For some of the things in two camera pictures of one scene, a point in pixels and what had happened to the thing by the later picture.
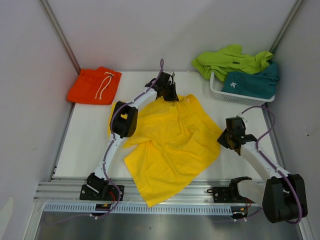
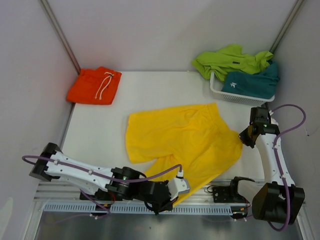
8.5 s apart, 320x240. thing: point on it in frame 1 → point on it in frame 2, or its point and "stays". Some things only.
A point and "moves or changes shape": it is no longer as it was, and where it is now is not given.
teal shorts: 262,85 stays
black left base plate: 87,193 stays
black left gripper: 173,97 → 166,206
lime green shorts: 229,59 stays
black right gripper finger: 224,139 → 245,136
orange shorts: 95,86 stays
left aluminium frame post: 60,35 stays
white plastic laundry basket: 216,86 stays
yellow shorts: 174,143 moves or changes shape
